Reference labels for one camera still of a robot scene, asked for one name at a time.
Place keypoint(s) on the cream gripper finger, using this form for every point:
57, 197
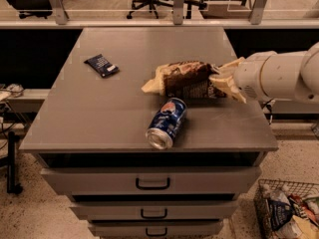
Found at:
229, 68
228, 86

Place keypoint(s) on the brown chip bag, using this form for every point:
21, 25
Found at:
184, 80

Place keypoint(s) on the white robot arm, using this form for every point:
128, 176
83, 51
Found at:
267, 76

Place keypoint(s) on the blue pepsi can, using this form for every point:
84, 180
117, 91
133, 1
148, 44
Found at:
166, 124

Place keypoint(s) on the blue white snack bag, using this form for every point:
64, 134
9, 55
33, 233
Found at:
280, 209

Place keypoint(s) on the red snack bag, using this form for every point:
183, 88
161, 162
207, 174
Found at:
301, 209

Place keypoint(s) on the yellow snack bag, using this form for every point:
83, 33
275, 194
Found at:
305, 229

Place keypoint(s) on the black office chair centre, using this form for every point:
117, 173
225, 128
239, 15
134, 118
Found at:
151, 4

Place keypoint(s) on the dark blue snack packet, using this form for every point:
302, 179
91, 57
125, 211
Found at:
102, 66

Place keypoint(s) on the grey drawer cabinet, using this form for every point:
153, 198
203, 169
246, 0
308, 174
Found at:
90, 122

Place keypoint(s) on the metal glass railing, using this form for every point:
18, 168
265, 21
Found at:
103, 13

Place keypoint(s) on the black stand left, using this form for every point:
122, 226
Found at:
12, 186

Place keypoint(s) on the top drawer with black handle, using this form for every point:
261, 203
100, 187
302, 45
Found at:
151, 180

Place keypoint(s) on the drawer with black handle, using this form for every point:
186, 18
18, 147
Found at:
155, 229
151, 180
154, 210

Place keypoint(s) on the wire basket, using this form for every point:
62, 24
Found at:
309, 192

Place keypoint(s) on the middle drawer with black handle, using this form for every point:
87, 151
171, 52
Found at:
154, 210

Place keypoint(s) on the bottom drawer with black handle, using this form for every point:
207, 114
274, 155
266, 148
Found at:
155, 229

